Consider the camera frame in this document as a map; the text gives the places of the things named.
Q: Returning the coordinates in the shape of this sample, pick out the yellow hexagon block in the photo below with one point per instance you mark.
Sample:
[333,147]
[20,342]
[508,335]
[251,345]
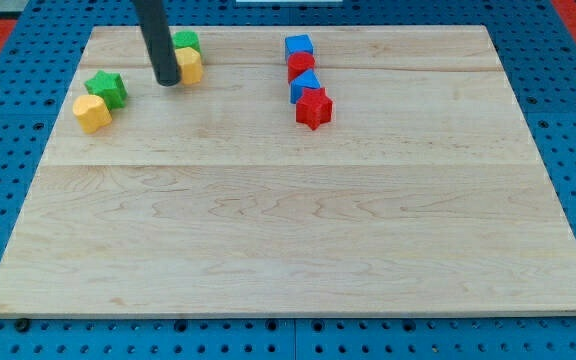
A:
[190,65]

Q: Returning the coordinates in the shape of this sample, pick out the yellow heart block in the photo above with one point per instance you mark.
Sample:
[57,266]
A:
[91,112]

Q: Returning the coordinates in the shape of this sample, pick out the light wooden board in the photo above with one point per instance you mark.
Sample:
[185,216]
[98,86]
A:
[424,196]

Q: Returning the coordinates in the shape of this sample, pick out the red star block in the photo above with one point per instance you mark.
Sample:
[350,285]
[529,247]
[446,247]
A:
[314,108]

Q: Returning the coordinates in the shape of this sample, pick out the blue triangle block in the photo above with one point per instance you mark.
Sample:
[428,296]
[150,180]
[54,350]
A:
[307,79]

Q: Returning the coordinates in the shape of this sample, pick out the red cylinder block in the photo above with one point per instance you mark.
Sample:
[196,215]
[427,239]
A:
[299,62]

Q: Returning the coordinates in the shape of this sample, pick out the blue cube block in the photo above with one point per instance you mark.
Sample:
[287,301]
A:
[297,43]

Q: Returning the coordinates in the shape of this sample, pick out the green round block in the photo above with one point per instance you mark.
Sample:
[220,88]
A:
[186,41]

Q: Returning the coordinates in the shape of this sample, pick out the green star block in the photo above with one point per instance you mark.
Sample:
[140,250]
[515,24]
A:
[108,86]

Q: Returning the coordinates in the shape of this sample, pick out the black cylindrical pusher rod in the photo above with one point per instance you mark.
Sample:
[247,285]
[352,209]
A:
[155,31]

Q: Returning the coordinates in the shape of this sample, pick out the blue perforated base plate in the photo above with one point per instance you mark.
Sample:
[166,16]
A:
[38,63]

